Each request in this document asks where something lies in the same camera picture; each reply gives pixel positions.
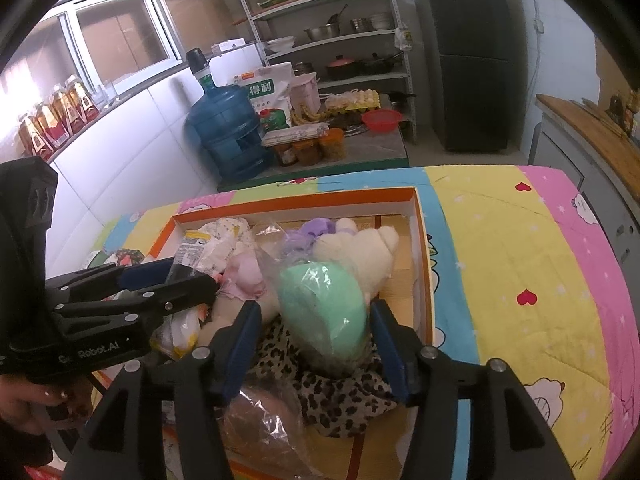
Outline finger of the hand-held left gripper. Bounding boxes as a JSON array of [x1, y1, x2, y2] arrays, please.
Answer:
[[47, 259, 173, 295], [50, 272, 221, 333]]

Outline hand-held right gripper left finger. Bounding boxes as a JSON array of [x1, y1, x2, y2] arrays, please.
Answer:
[[65, 300, 263, 480]]

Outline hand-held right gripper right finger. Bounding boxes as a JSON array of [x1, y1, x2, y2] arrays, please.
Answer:
[[369, 299, 576, 480]]

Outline orange-rimmed shallow cardboard box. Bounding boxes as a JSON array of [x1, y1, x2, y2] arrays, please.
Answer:
[[147, 186, 441, 480]]

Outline leopard print cloth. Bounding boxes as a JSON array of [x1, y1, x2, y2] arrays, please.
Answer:
[[245, 320, 401, 438]]

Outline mint green soft egg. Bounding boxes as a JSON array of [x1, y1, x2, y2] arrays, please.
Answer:
[[272, 259, 373, 376]]

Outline cream plush toy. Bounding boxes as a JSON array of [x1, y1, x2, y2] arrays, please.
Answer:
[[312, 217, 401, 311]]

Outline small purple plush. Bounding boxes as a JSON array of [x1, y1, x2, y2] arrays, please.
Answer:
[[282, 217, 335, 263]]

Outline person's left forearm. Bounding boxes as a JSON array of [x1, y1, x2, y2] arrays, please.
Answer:
[[0, 420, 56, 468]]

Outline person's left hand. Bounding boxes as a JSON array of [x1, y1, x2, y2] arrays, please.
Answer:
[[0, 374, 93, 435]]

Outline blue water jug with pump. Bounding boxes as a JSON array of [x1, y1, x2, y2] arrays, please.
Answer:
[[184, 49, 275, 183]]

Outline clear flat plastic container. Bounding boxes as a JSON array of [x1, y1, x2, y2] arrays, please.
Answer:
[[261, 124, 332, 148]]

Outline low stone topped table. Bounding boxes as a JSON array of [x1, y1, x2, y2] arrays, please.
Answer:
[[217, 92, 408, 192]]

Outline bunch of bananas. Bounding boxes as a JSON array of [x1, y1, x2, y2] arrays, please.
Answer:
[[290, 105, 328, 126]]

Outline white and green flour sack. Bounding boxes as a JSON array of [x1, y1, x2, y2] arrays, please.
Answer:
[[234, 62, 295, 128]]

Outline pink and white bag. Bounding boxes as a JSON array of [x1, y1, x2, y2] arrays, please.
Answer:
[[290, 72, 321, 113]]

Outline red plastic basket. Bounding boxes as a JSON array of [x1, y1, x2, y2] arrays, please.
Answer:
[[361, 109, 405, 133]]

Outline sliding window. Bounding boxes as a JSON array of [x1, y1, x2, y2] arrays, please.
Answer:
[[0, 0, 183, 126]]

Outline tray of eggs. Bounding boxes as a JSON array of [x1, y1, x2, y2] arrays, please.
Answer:
[[325, 87, 381, 113]]

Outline grey counter cabinet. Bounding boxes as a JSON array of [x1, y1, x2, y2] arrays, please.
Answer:
[[530, 94, 640, 281]]

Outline red lidded pot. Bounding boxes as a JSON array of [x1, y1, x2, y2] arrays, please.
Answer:
[[327, 57, 358, 81]]

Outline white metal shelf rack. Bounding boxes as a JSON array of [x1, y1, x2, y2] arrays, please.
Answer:
[[231, 0, 418, 143]]

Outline black wok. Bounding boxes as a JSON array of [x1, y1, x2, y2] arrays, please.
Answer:
[[357, 52, 403, 76]]

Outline steel mixing bowl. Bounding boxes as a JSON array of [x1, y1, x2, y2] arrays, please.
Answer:
[[304, 24, 341, 43]]

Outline black refrigerator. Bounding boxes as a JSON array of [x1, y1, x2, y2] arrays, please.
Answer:
[[419, 0, 513, 153]]

